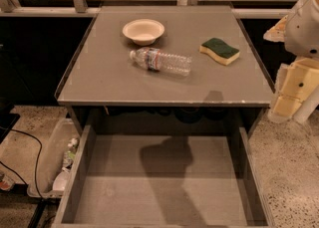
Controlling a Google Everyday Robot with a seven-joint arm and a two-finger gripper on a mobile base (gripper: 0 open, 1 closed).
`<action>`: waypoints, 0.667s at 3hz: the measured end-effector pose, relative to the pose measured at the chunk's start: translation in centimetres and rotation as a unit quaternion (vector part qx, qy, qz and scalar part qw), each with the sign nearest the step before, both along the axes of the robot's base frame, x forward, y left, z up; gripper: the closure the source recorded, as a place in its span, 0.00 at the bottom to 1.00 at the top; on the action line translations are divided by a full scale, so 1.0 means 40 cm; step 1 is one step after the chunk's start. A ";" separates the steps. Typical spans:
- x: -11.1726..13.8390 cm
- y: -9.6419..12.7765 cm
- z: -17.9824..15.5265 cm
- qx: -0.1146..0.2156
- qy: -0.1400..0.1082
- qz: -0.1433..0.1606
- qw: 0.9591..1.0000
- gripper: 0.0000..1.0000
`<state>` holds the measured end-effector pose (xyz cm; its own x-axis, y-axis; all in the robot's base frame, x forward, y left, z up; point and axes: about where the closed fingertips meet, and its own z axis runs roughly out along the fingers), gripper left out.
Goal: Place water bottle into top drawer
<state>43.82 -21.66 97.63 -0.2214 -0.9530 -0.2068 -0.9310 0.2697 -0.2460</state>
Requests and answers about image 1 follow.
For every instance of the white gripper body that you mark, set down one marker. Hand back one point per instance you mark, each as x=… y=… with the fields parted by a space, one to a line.
x=303 y=33

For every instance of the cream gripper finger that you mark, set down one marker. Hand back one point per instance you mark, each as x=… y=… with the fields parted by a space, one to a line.
x=277 y=32

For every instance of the clear plastic water bottle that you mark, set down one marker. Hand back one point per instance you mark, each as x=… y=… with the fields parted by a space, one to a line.
x=156 y=60

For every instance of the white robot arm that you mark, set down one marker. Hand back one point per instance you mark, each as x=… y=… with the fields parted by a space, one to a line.
x=302 y=30

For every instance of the grey open top drawer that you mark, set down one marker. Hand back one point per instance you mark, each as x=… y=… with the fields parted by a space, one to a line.
x=163 y=181

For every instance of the white pole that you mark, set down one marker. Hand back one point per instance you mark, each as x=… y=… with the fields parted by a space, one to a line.
x=308 y=107

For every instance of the green and yellow sponge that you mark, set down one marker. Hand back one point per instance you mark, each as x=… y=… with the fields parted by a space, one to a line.
x=219 y=51

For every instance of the white paper bowl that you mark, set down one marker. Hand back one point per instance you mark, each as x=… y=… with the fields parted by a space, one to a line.
x=143 y=32

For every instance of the grey cabinet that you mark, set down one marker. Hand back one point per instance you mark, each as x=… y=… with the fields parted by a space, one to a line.
x=103 y=75

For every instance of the black object at left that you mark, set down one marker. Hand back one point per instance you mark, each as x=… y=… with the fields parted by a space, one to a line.
x=7 y=118

